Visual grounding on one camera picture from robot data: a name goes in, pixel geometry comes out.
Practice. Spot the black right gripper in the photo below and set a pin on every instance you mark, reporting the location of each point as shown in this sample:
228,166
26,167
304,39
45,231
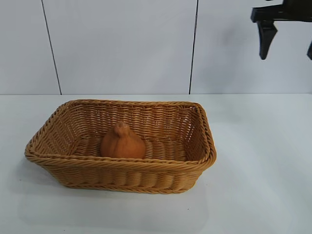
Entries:
292,12

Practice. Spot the bumpy orange fruit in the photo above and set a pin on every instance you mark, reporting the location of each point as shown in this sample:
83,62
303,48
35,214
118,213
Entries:
123,146

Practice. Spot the woven wicker basket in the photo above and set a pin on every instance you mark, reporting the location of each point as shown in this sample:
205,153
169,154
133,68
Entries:
122,173

